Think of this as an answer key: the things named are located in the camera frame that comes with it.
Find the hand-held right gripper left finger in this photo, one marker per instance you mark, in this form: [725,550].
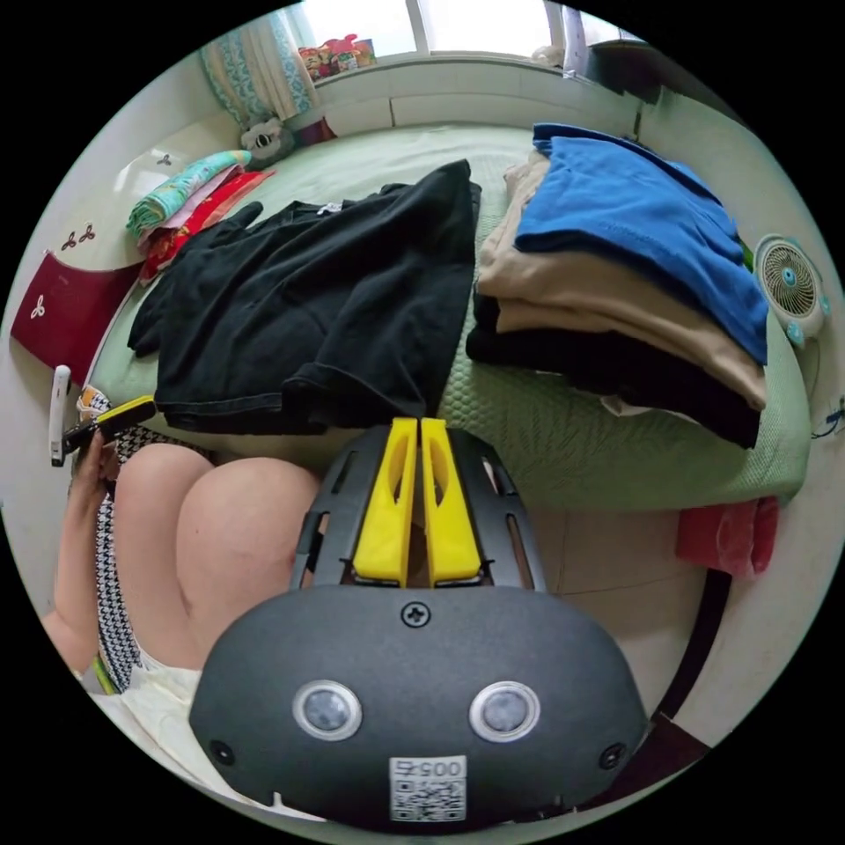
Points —
[386,515]

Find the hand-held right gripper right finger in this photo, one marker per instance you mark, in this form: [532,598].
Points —
[450,521]

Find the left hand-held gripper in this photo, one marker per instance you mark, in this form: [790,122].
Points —
[84,436]

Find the person's left forearm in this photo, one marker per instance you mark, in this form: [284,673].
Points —
[71,568]

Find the black t-shirt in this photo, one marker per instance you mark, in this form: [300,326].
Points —
[310,310]

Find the person's left hand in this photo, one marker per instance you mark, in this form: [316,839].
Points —
[92,472]

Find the bed with green mat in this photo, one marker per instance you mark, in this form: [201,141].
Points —
[568,442]

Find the person's body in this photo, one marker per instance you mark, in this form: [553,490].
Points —
[211,528]

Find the stack of folded colourful quilts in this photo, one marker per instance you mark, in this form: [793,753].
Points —
[188,198]

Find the red cloth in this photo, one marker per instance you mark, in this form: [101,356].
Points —
[726,536]

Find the pile of clothes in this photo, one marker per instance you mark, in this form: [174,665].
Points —
[627,277]

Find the grey plush toy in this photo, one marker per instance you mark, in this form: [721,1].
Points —
[266,140]

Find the patterned teal curtain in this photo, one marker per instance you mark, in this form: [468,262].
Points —
[261,72]

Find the colourful toys on windowsill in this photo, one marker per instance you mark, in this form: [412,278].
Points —
[337,54]

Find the small white table fan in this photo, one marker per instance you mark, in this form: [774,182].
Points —
[792,287]

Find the window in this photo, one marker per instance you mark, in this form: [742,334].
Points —
[436,26]

